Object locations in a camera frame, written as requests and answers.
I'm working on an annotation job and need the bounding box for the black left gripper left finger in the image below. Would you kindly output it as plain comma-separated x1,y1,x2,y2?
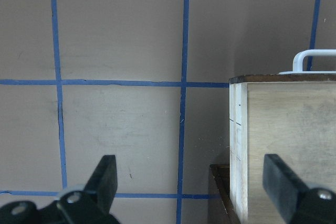
56,155,118,223

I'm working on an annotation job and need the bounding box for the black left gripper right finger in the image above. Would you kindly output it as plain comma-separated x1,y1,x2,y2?
262,154,335,223

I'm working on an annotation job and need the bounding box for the wooden drawer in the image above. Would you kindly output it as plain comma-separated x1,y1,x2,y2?
229,73,335,223

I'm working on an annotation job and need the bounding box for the white drawer handle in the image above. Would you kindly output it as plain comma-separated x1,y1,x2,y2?
278,49,335,75

